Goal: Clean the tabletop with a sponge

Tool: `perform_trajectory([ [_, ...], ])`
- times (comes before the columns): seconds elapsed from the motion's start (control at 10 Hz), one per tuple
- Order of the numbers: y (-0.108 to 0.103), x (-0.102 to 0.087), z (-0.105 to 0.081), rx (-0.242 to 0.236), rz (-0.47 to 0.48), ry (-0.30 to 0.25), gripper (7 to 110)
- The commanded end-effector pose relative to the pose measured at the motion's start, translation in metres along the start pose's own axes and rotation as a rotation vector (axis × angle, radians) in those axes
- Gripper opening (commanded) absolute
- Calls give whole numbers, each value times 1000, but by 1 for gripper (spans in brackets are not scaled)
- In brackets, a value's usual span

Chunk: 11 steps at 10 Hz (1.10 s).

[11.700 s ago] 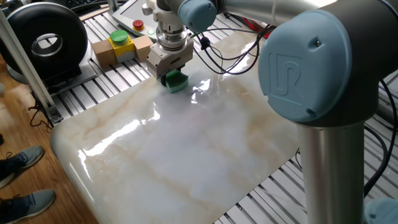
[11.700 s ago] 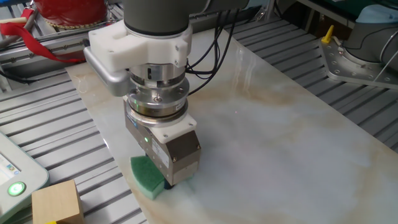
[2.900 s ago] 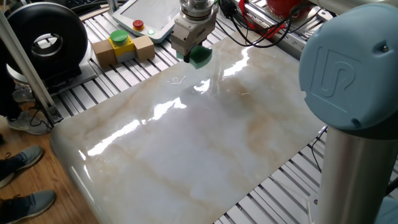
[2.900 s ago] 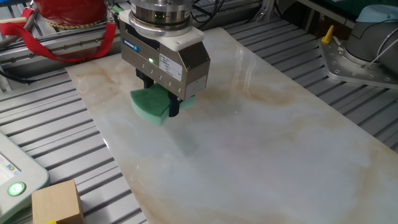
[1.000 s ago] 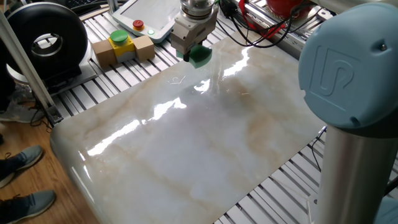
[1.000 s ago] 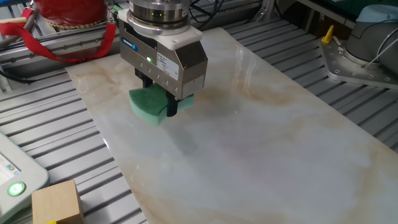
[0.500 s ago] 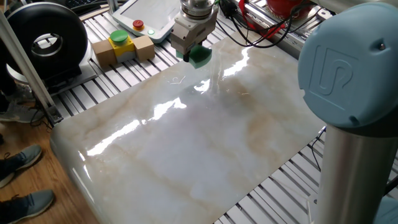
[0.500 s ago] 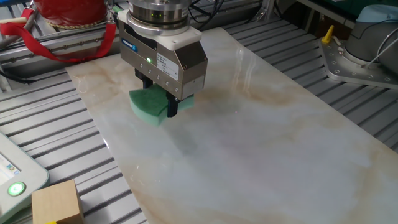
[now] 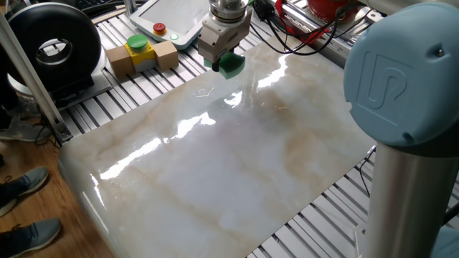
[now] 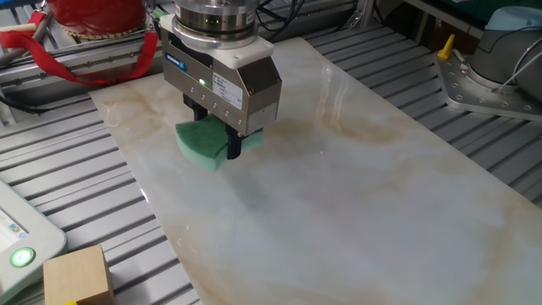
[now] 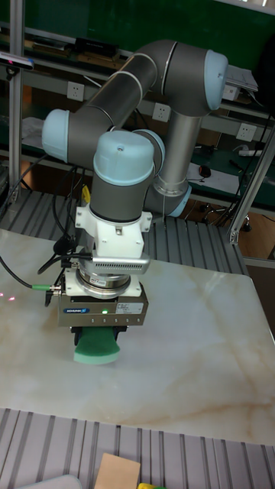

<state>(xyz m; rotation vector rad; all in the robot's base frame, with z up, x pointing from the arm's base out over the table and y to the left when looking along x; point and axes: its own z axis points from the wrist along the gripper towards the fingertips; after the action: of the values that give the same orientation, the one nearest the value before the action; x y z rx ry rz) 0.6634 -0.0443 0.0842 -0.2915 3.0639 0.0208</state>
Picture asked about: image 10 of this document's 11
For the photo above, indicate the light wooden block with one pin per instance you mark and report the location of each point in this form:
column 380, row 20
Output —
column 78, row 275

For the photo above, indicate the silver Schunk gripper body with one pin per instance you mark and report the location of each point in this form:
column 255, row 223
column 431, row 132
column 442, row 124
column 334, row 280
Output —
column 260, row 93

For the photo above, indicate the silver force torque sensor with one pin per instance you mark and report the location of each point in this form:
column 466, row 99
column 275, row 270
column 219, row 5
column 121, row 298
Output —
column 216, row 19

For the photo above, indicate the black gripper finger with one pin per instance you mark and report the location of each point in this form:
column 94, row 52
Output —
column 234, row 147
column 198, row 112

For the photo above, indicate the glossy marble pattern board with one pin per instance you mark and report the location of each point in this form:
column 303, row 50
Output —
column 360, row 203

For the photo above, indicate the yellow plastic peg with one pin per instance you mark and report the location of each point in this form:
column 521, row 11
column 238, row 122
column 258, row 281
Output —
column 446, row 48

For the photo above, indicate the grey metal tube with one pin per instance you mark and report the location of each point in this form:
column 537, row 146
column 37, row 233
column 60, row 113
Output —
column 23, row 46

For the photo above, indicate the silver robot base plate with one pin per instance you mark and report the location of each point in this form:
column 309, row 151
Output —
column 470, row 93

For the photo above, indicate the white teach pendant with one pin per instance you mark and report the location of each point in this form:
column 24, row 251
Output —
column 34, row 237

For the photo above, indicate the green sponge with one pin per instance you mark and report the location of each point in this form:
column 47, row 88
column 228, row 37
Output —
column 203, row 142

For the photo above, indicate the red fire extinguisher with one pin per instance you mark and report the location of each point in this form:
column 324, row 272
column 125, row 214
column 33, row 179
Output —
column 97, row 14

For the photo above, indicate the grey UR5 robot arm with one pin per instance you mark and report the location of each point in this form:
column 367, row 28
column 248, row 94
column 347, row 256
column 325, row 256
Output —
column 504, row 55

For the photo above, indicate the white gripper adapter plate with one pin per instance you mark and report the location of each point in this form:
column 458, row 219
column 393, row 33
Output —
column 250, row 55

